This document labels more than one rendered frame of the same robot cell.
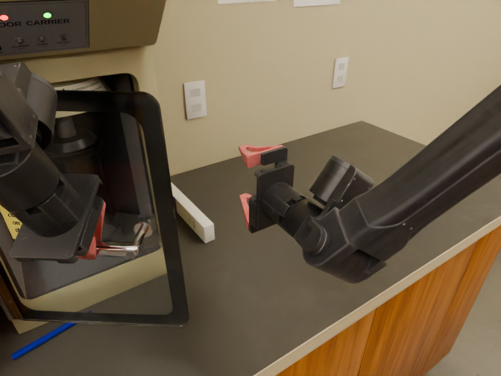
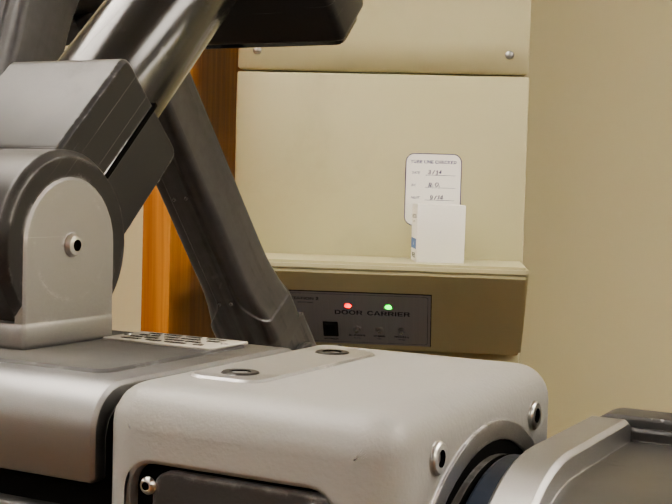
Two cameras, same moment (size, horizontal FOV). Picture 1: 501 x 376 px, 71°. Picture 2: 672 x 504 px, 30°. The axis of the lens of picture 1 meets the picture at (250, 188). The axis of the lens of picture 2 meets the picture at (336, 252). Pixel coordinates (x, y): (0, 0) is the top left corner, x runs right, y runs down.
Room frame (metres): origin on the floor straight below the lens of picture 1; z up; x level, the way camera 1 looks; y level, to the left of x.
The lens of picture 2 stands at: (-0.61, -0.54, 1.59)
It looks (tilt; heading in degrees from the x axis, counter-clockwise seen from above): 3 degrees down; 39
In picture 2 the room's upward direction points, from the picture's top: 2 degrees clockwise
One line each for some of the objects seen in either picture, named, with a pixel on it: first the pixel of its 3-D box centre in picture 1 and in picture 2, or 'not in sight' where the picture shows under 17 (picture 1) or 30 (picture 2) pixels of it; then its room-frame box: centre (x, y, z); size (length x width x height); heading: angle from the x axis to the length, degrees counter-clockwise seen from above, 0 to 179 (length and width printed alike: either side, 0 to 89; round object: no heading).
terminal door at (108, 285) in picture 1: (71, 230); not in sight; (0.40, 0.26, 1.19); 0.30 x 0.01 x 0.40; 87
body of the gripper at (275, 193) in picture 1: (283, 204); not in sight; (0.44, -0.05, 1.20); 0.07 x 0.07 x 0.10; 33
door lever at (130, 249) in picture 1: (112, 240); not in sight; (0.36, 0.18, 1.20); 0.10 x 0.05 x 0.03; 87
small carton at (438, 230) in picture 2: not in sight; (437, 233); (0.48, 0.20, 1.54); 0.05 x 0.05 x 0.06; 41
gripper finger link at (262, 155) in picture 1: (257, 164); not in sight; (0.50, -0.01, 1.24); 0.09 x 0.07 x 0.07; 33
